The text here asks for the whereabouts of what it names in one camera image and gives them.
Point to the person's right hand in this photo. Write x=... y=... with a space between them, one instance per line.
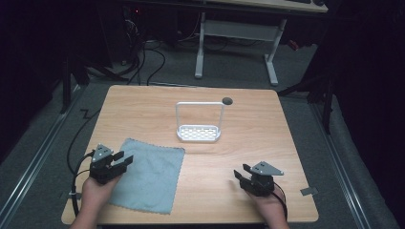
x=268 y=203

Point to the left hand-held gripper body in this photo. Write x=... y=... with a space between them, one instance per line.
x=102 y=168

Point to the black metal stand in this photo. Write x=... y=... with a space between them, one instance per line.
x=318 y=92
x=71 y=76

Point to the light blue cloth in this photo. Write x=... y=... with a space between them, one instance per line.
x=149 y=176

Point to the person's left hand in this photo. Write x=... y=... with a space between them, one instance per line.
x=95 y=191

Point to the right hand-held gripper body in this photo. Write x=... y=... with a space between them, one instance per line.
x=261 y=179

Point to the white-legged desk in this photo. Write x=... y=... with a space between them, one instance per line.
x=242 y=31

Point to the grey tape piece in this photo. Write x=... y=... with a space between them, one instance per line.
x=309 y=191
x=69 y=195

